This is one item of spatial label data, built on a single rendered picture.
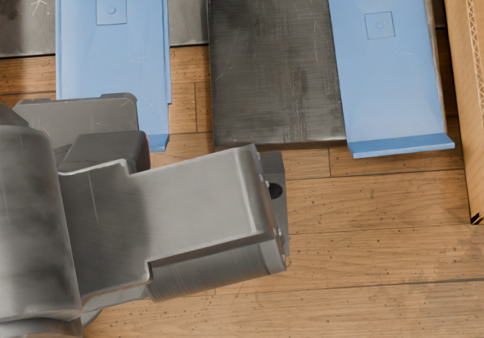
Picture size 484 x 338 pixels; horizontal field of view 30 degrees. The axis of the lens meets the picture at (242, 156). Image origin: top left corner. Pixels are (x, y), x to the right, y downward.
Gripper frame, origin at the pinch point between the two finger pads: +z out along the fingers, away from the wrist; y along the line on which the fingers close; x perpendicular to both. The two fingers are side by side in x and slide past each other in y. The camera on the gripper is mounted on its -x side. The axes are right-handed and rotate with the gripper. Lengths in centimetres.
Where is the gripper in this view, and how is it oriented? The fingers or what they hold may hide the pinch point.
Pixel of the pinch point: (106, 147)
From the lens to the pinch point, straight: 57.0
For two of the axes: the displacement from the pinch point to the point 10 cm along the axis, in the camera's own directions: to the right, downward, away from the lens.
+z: -0.1, -2.9, 9.6
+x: -10.0, 0.7, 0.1
